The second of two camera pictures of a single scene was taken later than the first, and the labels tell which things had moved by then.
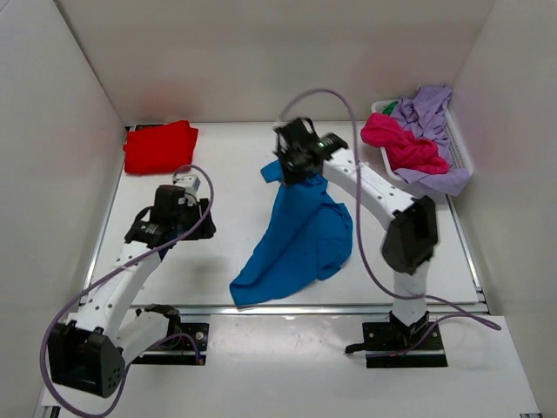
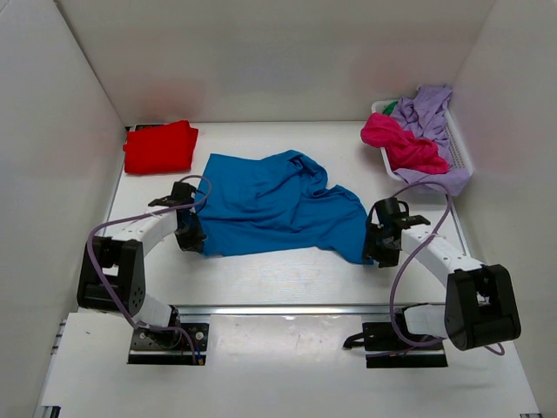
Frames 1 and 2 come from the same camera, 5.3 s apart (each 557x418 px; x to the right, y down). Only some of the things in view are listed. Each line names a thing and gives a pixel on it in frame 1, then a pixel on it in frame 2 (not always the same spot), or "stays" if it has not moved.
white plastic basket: (454, 141) stays
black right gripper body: (291, 169) -> (376, 248)
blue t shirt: (305, 238) -> (249, 205)
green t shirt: (389, 108) stays
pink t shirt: (406, 152) stays
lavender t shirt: (423, 112) stays
